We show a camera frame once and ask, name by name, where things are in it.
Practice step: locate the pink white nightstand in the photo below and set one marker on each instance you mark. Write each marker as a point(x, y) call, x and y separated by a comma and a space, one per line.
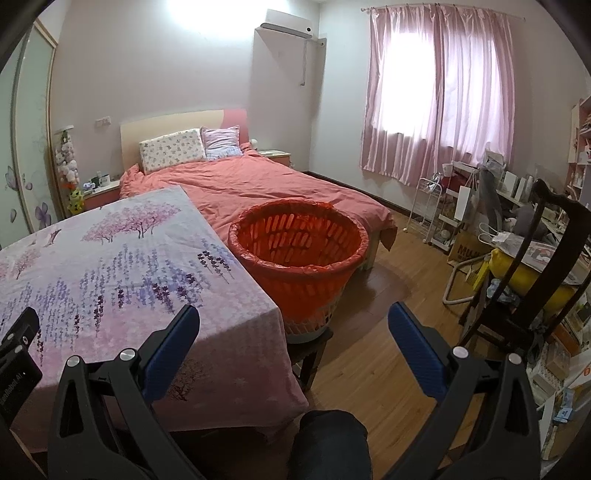
point(104, 196)

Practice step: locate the orange laundry basket red liner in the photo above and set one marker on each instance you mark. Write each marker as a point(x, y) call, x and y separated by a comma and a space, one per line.
point(300, 286)

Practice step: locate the beige pink headboard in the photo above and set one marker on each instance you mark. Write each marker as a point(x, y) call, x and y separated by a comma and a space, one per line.
point(175, 121)

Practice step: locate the beige nightstand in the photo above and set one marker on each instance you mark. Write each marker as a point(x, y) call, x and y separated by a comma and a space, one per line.
point(276, 157)

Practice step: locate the white paper bag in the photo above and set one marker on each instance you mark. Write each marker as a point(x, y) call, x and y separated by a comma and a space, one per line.
point(464, 203)

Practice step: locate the white air conditioner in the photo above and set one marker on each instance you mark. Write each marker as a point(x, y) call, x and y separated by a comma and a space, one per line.
point(286, 23)

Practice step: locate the dark wooden chair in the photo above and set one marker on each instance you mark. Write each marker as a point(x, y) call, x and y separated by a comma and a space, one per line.
point(535, 272)

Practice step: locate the white air conditioner pipe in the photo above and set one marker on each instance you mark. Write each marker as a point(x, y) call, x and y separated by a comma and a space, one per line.
point(304, 60)

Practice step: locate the white floral pillow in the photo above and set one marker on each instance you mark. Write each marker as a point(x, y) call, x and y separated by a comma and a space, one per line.
point(173, 150)

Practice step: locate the bed with salmon duvet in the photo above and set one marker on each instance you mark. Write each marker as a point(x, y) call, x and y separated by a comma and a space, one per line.
point(277, 184)

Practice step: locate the person's leg in dark trousers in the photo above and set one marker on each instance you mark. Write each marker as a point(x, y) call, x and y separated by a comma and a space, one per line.
point(330, 447)

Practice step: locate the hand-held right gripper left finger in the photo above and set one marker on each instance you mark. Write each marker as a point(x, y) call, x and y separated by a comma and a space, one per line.
point(171, 350)

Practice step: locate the wardrobe with flower print door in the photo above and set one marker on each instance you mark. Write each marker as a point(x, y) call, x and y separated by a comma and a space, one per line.
point(27, 161)

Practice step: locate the yellow green plush toy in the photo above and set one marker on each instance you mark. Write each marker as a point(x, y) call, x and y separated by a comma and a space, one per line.
point(76, 202)

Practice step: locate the newspaper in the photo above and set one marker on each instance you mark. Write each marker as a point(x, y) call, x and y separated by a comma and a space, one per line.
point(545, 254)

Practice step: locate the white rolling cart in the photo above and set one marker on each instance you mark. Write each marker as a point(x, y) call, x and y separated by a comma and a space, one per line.
point(443, 224)

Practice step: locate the pink striped pillow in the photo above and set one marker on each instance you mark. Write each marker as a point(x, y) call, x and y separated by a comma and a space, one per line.
point(221, 141)

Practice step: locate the brown paper bag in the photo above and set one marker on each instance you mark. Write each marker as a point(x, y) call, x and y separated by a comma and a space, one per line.
point(466, 249)

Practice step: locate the pink curtain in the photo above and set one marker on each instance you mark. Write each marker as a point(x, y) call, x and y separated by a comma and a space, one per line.
point(429, 97)

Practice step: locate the white metal tube frame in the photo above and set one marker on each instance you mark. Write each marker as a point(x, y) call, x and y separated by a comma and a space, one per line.
point(450, 281)

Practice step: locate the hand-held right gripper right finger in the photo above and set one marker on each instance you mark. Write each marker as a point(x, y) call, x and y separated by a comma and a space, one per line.
point(415, 350)

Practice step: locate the dark wooden stool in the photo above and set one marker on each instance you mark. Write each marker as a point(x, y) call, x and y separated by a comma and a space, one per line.
point(307, 360)

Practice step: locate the pink bookshelf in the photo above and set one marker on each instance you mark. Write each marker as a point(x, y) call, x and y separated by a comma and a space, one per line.
point(582, 147)

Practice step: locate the plush toy bouquet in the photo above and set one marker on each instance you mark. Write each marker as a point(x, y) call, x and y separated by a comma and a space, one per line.
point(67, 159)

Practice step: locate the yellow cushion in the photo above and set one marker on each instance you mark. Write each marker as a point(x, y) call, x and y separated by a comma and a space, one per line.
point(508, 270)

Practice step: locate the yellow paper bag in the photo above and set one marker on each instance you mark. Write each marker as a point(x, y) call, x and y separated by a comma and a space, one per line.
point(481, 277)

